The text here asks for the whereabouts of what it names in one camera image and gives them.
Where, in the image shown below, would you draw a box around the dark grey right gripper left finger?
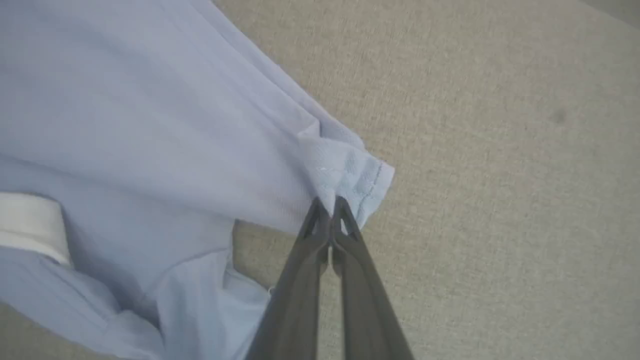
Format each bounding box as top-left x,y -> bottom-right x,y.
245,197 -> 332,360

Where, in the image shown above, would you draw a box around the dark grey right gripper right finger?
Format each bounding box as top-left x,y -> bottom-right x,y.
330,196 -> 415,360

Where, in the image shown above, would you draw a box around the light blue polo shirt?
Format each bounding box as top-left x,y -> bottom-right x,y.
0,0 -> 396,360

